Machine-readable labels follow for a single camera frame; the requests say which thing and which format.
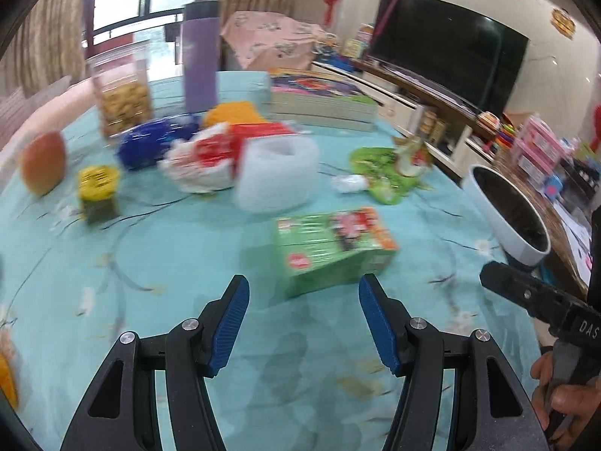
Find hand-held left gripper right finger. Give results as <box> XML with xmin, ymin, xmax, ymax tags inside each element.
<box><xmin>359</xmin><ymin>273</ymin><xmax>550</xmax><ymax>451</ymax></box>

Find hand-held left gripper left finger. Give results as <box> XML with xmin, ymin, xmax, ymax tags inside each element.
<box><xmin>60</xmin><ymin>275</ymin><xmax>251</xmax><ymax>451</ymax></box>

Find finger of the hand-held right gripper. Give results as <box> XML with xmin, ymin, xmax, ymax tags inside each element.
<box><xmin>480</xmin><ymin>262</ymin><xmax>569</xmax><ymax>334</ymax></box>

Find white round trash bin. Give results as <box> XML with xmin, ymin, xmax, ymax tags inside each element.
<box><xmin>461</xmin><ymin>164</ymin><xmax>551</xmax><ymax>269</ymax></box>

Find green carton box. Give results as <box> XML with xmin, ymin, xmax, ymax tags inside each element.
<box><xmin>276</xmin><ymin>207</ymin><xmax>399</xmax><ymax>298</ymax></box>

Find small white bottle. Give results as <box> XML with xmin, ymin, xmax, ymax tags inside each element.
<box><xmin>332</xmin><ymin>175</ymin><xmax>368</xmax><ymax>194</ymax></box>

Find green wrapper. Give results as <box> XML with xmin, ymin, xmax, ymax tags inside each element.
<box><xmin>349</xmin><ymin>145</ymin><xmax>426</xmax><ymax>205</ymax></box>

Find red and white plastic bag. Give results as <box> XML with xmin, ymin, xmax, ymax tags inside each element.
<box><xmin>159</xmin><ymin>122</ymin><xmax>245</xmax><ymax>194</ymax></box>

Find person's right hand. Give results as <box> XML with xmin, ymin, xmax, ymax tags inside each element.
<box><xmin>530</xmin><ymin>352</ymin><xmax>601</xmax><ymax>451</ymax></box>

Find brown marble table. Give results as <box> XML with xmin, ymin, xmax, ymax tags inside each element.
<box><xmin>493</xmin><ymin>150</ymin><xmax>601</xmax><ymax>304</ymax></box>

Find teal floral tablecloth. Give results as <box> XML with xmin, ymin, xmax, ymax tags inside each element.
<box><xmin>0</xmin><ymin>70</ymin><xmax>557</xmax><ymax>451</ymax></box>

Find pink storage box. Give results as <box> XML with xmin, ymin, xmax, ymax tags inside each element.
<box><xmin>515</xmin><ymin>115</ymin><xmax>566</xmax><ymax>163</ymax></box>
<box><xmin>509</xmin><ymin>143</ymin><xmax>557</xmax><ymax>185</ymax></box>

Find white foam roll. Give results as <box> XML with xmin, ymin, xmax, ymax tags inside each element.
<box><xmin>234</xmin><ymin>142</ymin><xmax>321</xmax><ymax>213</ymax></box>

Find small glass bottle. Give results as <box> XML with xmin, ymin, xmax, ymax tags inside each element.
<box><xmin>398</xmin><ymin>135</ymin><xmax>432</xmax><ymax>176</ymax></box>

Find yellow lid jar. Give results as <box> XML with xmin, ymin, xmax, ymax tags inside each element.
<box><xmin>77</xmin><ymin>165</ymin><xmax>121</xmax><ymax>225</ymax></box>

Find yellow cans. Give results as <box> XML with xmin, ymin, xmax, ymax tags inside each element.
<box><xmin>412</xmin><ymin>104</ymin><xmax>448</xmax><ymax>145</ymax></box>

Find blue plastic bag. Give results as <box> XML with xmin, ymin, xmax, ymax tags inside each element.
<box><xmin>116</xmin><ymin>114</ymin><xmax>202</xmax><ymax>171</ymax></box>

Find orange yellow packet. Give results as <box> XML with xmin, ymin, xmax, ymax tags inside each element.
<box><xmin>202</xmin><ymin>100</ymin><xmax>260</xmax><ymax>129</ymax></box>

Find white tv cabinet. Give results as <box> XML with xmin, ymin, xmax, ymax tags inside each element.
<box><xmin>311</xmin><ymin>54</ymin><xmax>501</xmax><ymax>172</ymax></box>

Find stack of books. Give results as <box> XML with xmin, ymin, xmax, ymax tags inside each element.
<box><xmin>269</xmin><ymin>70</ymin><xmax>380</xmax><ymax>133</ymax></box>

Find orange cloth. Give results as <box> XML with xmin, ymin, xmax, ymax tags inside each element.
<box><xmin>0</xmin><ymin>333</ymin><xmax>20</xmax><ymax>412</ymax></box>

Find round reddish fruit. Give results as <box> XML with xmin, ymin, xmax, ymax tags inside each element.
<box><xmin>20</xmin><ymin>130</ymin><xmax>67</xmax><ymax>197</ymax></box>

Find clear plastic snack jar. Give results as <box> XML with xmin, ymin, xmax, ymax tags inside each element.
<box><xmin>88</xmin><ymin>41</ymin><xmax>155</xmax><ymax>140</ymax></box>

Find black television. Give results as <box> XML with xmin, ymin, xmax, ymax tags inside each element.
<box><xmin>365</xmin><ymin>0</ymin><xmax>530</xmax><ymax>114</ymax></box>

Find purple tall bottle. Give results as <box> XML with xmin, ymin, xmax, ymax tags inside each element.
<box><xmin>180</xmin><ymin>1</ymin><xmax>222</xmax><ymax>112</ymax></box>

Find pink printed cloth cover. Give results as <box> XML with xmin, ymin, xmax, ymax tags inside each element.
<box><xmin>220</xmin><ymin>11</ymin><xmax>327</xmax><ymax>72</ymax></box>

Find pink sofa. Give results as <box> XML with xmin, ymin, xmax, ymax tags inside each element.
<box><xmin>0</xmin><ymin>74</ymin><xmax>97</xmax><ymax>153</ymax></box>

